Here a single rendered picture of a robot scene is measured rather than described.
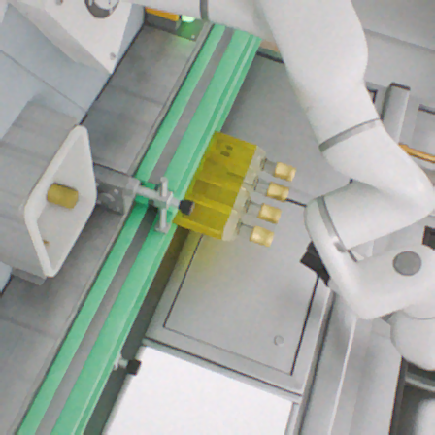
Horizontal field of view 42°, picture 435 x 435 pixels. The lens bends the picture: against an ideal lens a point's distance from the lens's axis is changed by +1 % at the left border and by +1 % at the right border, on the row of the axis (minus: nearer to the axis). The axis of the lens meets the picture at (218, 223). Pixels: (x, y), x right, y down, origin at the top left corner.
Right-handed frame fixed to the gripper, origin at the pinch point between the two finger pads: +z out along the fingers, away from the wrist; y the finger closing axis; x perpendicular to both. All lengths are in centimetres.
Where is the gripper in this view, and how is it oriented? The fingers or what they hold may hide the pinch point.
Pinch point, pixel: (314, 254)
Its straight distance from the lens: 116.2
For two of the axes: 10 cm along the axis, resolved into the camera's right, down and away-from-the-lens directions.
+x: -5.5, 6.8, -4.8
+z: -8.2, -5.2, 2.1
